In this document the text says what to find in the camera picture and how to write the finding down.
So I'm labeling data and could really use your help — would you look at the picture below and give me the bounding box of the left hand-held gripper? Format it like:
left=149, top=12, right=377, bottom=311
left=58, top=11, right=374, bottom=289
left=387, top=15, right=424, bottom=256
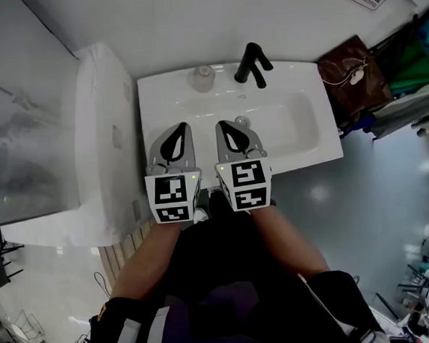
left=140, top=121, right=206, bottom=226

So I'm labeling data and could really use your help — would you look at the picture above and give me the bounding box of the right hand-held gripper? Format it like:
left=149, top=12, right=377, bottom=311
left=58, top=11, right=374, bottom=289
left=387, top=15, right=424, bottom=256
left=211, top=117, right=276, bottom=214

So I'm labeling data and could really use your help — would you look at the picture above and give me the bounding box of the small clear glass bottle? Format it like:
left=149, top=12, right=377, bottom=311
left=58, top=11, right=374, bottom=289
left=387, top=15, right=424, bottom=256
left=187, top=64, right=216, bottom=94

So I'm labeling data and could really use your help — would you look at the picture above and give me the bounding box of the person's left forearm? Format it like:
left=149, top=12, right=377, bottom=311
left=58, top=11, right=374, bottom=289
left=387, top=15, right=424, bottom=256
left=105, top=218, right=189, bottom=305

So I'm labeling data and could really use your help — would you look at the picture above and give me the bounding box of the person's right forearm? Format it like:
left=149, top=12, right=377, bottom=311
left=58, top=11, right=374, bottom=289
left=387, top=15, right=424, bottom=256
left=249, top=202, right=331, bottom=284

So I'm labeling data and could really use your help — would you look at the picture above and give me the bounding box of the white rectangular sink basin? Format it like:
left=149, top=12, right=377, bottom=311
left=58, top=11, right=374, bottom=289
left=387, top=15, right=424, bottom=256
left=136, top=56, right=346, bottom=193

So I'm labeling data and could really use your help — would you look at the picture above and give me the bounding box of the person's white shoe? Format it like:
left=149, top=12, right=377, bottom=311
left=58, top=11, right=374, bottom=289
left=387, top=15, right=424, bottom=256
left=191, top=206, right=210, bottom=224

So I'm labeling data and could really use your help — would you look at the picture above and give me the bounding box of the white plastic wrapped cabinet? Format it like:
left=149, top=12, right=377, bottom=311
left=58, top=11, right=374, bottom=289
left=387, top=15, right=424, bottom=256
left=0, top=40, right=155, bottom=253

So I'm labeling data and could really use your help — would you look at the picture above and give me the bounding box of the black faucet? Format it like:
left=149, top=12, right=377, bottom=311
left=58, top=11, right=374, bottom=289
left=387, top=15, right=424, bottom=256
left=232, top=41, right=276, bottom=91

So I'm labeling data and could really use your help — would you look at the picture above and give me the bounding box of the wooden plank platform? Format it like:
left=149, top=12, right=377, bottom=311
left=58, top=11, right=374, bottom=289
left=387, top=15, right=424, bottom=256
left=96, top=221, right=158, bottom=295

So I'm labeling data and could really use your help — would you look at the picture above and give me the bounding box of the brown patterned bag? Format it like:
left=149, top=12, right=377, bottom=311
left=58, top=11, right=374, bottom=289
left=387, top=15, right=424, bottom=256
left=315, top=33, right=396, bottom=126

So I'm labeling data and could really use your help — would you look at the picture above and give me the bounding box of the frosted glass panel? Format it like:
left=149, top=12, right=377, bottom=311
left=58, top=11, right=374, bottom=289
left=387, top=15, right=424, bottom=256
left=0, top=0, right=90, bottom=227

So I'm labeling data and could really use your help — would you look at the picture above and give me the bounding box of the person's black clothing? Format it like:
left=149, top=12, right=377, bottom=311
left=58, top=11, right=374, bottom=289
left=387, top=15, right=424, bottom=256
left=71, top=184, right=388, bottom=343

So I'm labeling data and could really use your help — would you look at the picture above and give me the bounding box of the pile of hanging clothes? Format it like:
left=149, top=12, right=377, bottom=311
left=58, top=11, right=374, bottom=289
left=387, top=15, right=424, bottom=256
left=357, top=8, right=429, bottom=141

